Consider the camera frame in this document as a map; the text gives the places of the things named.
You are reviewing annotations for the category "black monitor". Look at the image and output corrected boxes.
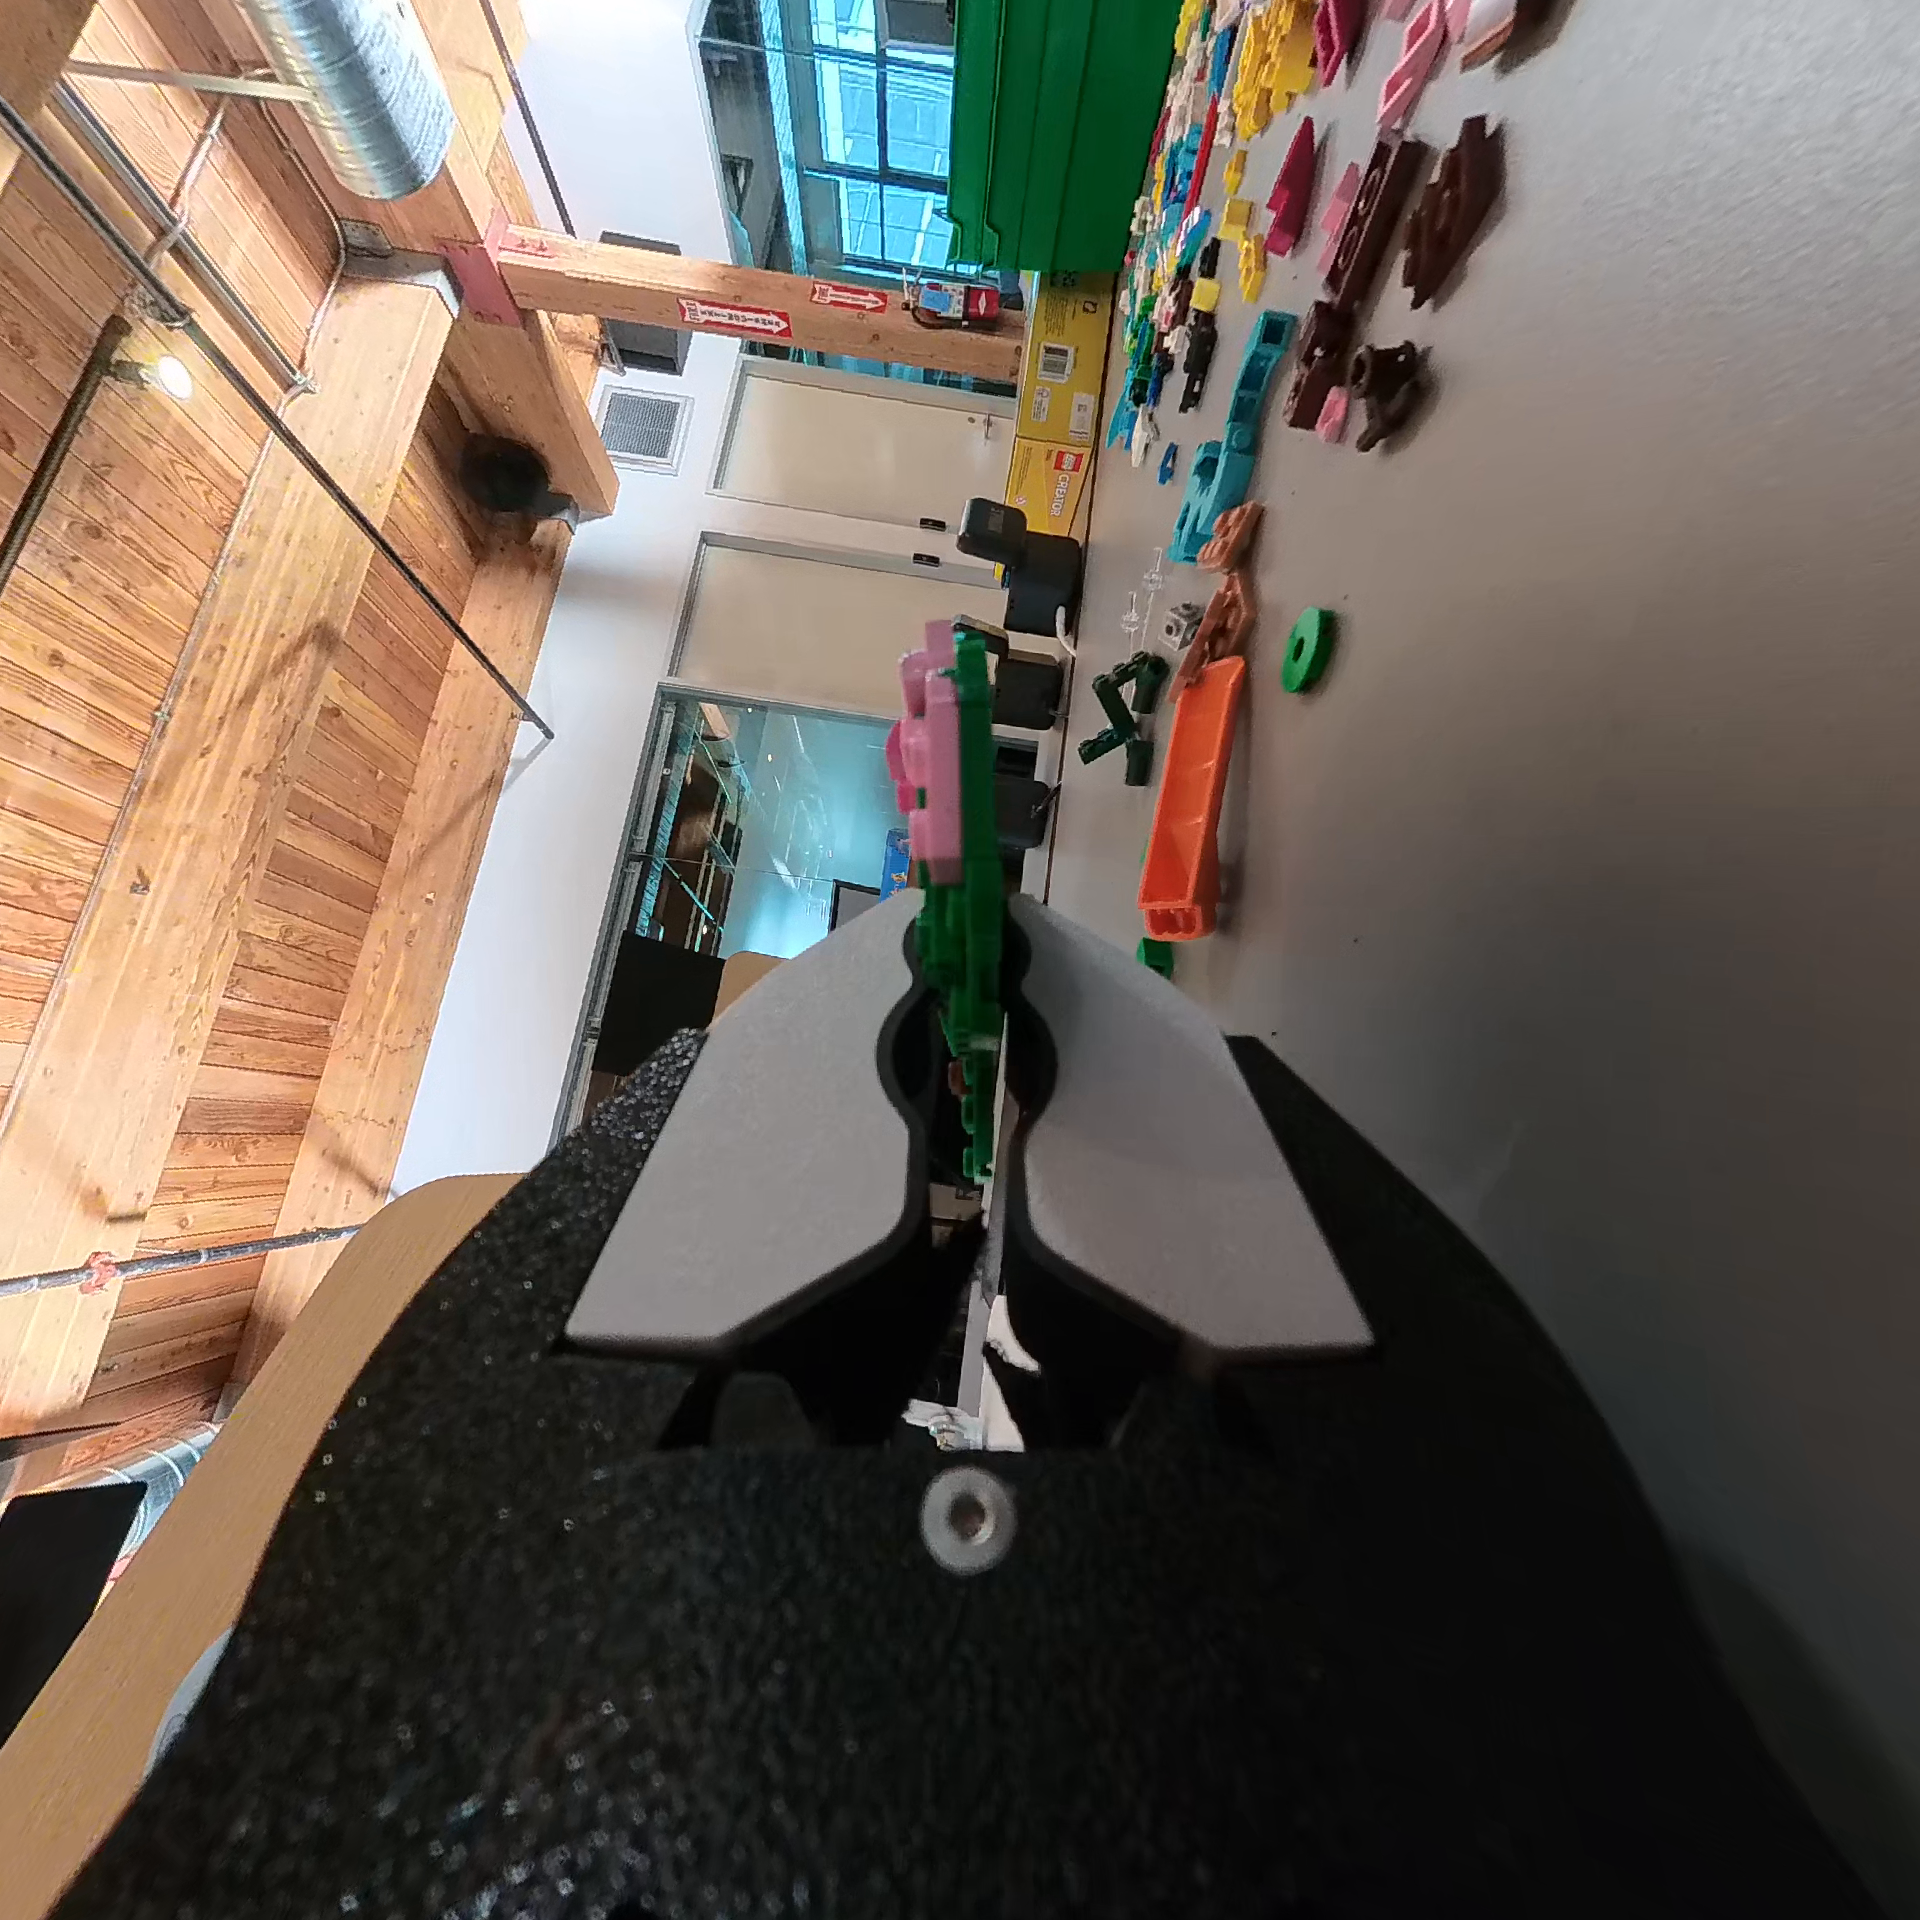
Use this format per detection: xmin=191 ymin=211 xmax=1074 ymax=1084
xmin=590 ymin=930 xmax=731 ymax=1079

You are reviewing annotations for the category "teal curved lego piece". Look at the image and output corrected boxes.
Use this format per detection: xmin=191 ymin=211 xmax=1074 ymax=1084
xmin=1170 ymin=418 xmax=1264 ymax=566

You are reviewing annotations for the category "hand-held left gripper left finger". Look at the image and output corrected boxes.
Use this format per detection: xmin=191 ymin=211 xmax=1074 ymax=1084
xmin=557 ymin=896 xmax=924 ymax=1373

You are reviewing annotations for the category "pile of mixed coloured lego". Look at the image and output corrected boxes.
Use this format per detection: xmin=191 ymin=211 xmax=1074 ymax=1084
xmin=1107 ymin=0 xmax=1350 ymax=461

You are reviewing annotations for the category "curved wooden panel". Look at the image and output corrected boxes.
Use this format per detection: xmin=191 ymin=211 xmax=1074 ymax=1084
xmin=0 ymin=1175 xmax=529 ymax=1920

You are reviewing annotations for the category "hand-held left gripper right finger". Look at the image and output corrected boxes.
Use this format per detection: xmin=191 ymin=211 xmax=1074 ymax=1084
xmin=1003 ymin=896 xmax=1373 ymax=1378

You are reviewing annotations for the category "dark brown lego clip piece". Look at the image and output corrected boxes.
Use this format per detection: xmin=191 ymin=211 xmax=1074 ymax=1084
xmin=1348 ymin=339 xmax=1428 ymax=455

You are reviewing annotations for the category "teal long lego piece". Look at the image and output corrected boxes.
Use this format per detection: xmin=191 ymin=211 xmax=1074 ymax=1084
xmin=1236 ymin=311 xmax=1299 ymax=455

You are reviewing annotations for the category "yellow lego box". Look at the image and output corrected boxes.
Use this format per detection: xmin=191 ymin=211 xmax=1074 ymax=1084
xmin=1007 ymin=272 xmax=1119 ymax=537

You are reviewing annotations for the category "brown long lego brick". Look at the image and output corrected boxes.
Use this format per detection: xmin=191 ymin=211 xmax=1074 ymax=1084
xmin=1319 ymin=135 xmax=1430 ymax=296

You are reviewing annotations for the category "wooden post with red signs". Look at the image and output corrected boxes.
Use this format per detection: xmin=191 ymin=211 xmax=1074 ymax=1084
xmin=497 ymin=225 xmax=1041 ymax=385

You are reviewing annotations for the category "black wall box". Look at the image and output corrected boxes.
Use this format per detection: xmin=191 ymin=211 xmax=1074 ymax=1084
xmin=600 ymin=230 xmax=695 ymax=380

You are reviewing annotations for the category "green plastic bin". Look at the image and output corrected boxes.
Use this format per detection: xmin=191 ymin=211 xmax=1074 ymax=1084
xmin=943 ymin=0 xmax=1187 ymax=280

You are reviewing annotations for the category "orange long lego piece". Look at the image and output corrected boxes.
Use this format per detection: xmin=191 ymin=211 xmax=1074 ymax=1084
xmin=1135 ymin=652 xmax=1246 ymax=945

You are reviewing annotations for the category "red metal bracket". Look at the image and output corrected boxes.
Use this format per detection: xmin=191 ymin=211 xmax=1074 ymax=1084
xmin=434 ymin=209 xmax=529 ymax=327

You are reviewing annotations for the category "white wall vent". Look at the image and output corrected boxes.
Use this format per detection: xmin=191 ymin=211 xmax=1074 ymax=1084
xmin=593 ymin=385 xmax=699 ymax=477

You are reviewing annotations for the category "metal pipe with red clamp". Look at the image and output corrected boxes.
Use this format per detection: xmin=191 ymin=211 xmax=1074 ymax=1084
xmin=0 ymin=1221 xmax=364 ymax=1300

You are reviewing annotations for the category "black ceiling rail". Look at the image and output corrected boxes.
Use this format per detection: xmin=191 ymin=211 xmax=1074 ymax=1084
xmin=0 ymin=98 xmax=557 ymax=741

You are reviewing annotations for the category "magenta lego slope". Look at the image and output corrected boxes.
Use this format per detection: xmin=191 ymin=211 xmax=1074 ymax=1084
xmin=1264 ymin=114 xmax=1326 ymax=261

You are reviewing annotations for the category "small brown lego brick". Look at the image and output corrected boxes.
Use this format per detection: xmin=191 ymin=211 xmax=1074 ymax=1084
xmin=1283 ymin=296 xmax=1360 ymax=439

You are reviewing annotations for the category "black dome speaker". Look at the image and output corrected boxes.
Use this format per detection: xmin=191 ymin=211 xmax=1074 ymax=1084
xmin=456 ymin=430 xmax=580 ymax=530

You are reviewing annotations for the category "green lego plate with pink bricks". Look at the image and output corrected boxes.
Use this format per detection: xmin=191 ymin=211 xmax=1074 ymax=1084
xmin=885 ymin=617 xmax=1026 ymax=1179

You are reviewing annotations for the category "metal air duct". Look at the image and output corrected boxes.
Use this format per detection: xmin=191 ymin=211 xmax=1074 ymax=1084
xmin=237 ymin=0 xmax=456 ymax=198

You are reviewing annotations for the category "brown lego plate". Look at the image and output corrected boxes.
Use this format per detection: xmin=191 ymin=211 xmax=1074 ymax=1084
xmin=1399 ymin=114 xmax=1508 ymax=311

